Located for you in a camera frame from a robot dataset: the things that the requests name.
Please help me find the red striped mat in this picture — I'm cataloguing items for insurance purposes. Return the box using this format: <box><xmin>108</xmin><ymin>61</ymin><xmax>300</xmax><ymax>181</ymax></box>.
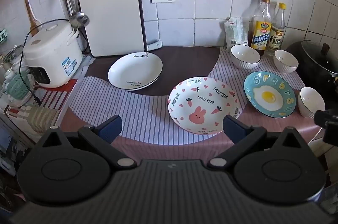
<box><xmin>5</xmin><ymin>79</ymin><xmax>80</xmax><ymax>135</ymax></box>

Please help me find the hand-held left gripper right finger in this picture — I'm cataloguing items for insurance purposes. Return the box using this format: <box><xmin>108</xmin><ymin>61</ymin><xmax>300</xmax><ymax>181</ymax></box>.
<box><xmin>207</xmin><ymin>116</ymin><xmax>303</xmax><ymax>168</ymax></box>

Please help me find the yellow label cooking wine bottle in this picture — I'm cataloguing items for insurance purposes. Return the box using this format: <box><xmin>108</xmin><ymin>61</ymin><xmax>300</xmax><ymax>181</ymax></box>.
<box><xmin>251</xmin><ymin>0</ymin><xmax>272</xmax><ymax>56</ymax></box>

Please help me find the striped folded cloth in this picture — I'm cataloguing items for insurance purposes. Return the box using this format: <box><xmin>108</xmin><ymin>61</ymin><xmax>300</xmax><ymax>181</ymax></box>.
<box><xmin>28</xmin><ymin>105</ymin><xmax>61</xmax><ymax>133</ymax></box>

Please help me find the clear vinegar bottle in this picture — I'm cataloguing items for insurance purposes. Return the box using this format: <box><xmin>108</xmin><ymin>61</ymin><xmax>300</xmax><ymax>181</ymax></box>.
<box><xmin>265</xmin><ymin>2</ymin><xmax>287</xmax><ymax>57</ymax></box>

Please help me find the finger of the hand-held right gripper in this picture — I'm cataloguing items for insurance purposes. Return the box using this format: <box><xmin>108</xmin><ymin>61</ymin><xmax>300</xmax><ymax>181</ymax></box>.
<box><xmin>314</xmin><ymin>110</ymin><xmax>338</xmax><ymax>129</ymax></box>

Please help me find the striped brown tablecloth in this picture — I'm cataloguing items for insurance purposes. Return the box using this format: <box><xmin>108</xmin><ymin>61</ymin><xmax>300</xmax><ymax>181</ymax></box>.
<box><xmin>61</xmin><ymin>46</ymin><xmax>325</xmax><ymax>161</ymax></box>

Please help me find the white salt bag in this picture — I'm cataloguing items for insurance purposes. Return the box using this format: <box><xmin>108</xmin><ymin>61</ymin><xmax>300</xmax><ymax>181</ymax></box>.
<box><xmin>224</xmin><ymin>17</ymin><xmax>250</xmax><ymax>50</ymax></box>

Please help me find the teal fried egg plate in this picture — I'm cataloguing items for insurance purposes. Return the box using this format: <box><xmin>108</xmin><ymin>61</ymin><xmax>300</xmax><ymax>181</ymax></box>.
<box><xmin>243</xmin><ymin>71</ymin><xmax>297</xmax><ymax>118</ymax></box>

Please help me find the white cutting board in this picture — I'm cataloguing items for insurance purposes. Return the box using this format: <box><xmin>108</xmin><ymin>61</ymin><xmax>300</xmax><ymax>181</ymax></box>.
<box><xmin>75</xmin><ymin>0</ymin><xmax>147</xmax><ymax>58</ymax></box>

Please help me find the black wok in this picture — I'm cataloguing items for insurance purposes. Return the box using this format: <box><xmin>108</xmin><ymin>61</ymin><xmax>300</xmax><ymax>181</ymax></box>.
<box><xmin>285</xmin><ymin>41</ymin><xmax>338</xmax><ymax>98</ymax></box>

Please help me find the white black-rimmed plate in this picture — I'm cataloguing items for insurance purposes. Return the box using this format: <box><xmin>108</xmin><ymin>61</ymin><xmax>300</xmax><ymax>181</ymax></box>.
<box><xmin>113</xmin><ymin>73</ymin><xmax>162</xmax><ymax>91</ymax></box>
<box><xmin>108</xmin><ymin>52</ymin><xmax>163</xmax><ymax>89</ymax></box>

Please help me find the pale plastic board stand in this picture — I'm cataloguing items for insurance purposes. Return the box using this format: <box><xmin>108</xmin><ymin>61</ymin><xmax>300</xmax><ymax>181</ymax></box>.
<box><xmin>146</xmin><ymin>41</ymin><xmax>163</xmax><ymax>52</ymax></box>

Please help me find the clear glass lid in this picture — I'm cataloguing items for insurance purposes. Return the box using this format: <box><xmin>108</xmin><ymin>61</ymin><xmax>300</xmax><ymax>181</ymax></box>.
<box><xmin>4</xmin><ymin>45</ymin><xmax>27</xmax><ymax>66</ymax></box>

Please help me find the pink rabbit print plate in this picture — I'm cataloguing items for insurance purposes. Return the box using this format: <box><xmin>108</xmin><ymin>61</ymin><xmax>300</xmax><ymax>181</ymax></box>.
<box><xmin>168</xmin><ymin>77</ymin><xmax>240</xmax><ymax>135</ymax></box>

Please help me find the wooden spatula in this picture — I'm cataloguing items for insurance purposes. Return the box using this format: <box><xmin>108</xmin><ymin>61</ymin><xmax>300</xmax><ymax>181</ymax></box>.
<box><xmin>21</xmin><ymin>0</ymin><xmax>40</xmax><ymax>37</ymax></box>

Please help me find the glass wok lid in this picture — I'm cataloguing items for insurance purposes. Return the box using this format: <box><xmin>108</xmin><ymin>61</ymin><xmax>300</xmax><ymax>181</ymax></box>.
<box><xmin>301</xmin><ymin>41</ymin><xmax>338</xmax><ymax>75</ymax></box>

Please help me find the white ribbed bowl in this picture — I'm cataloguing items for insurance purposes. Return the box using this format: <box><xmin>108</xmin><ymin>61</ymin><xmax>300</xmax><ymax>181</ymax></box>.
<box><xmin>273</xmin><ymin>50</ymin><xmax>299</xmax><ymax>73</ymax></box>
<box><xmin>298</xmin><ymin>87</ymin><xmax>326</xmax><ymax>118</ymax></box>
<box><xmin>230</xmin><ymin>44</ymin><xmax>261</xmax><ymax>70</ymax></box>

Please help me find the white rice cooker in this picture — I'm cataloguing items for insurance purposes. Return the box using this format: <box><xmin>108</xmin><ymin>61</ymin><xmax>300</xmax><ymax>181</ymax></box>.
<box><xmin>22</xmin><ymin>19</ymin><xmax>83</xmax><ymax>88</ymax></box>

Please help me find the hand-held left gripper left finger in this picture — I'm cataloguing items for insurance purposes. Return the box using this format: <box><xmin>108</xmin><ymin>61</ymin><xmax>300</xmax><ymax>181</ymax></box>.
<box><xmin>35</xmin><ymin>115</ymin><xmax>137</xmax><ymax>168</ymax></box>

